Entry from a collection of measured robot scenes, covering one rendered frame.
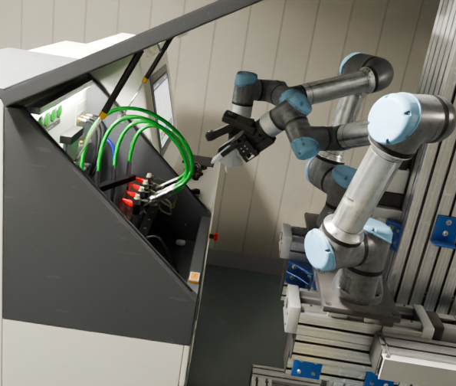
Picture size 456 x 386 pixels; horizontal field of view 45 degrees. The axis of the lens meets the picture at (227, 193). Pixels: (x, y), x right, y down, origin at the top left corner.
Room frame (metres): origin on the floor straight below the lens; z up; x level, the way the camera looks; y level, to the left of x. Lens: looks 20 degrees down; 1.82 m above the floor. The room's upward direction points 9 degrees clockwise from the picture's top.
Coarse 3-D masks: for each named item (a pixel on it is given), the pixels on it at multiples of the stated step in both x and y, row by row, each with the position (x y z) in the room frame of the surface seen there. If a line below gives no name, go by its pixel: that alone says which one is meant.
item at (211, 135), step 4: (228, 124) 1.89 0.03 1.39; (220, 128) 1.88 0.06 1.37; (224, 128) 1.87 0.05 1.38; (228, 128) 1.87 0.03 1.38; (232, 128) 1.87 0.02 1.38; (236, 128) 1.88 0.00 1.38; (208, 132) 1.88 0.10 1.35; (212, 132) 1.87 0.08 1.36; (216, 132) 1.87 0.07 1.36; (220, 132) 1.87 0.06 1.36; (224, 132) 1.87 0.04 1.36; (208, 136) 1.87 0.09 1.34; (212, 136) 1.87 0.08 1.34; (216, 136) 1.87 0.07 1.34; (208, 140) 1.87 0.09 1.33
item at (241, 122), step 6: (228, 114) 1.69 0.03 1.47; (234, 114) 1.70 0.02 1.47; (222, 120) 1.69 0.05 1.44; (228, 120) 1.69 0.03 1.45; (234, 120) 1.68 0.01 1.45; (240, 120) 1.68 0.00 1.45; (246, 120) 1.70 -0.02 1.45; (252, 120) 1.71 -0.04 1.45; (240, 126) 1.68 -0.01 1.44; (246, 126) 1.68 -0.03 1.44; (252, 126) 1.67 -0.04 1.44; (252, 132) 1.67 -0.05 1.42
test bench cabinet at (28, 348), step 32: (32, 352) 1.42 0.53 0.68; (64, 352) 1.42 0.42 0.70; (96, 352) 1.43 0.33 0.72; (128, 352) 1.43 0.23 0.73; (160, 352) 1.43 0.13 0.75; (32, 384) 1.42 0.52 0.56; (64, 384) 1.43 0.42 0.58; (96, 384) 1.43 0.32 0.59; (128, 384) 1.43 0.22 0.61; (160, 384) 1.43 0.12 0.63
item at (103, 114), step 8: (136, 56) 1.44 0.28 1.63; (128, 64) 1.45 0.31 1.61; (128, 72) 1.44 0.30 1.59; (120, 80) 1.45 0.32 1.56; (120, 88) 1.45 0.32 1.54; (112, 96) 1.45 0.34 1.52; (112, 104) 1.45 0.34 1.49; (104, 112) 1.45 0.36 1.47; (96, 128) 1.46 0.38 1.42; (88, 136) 1.46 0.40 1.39; (80, 152) 1.46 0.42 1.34
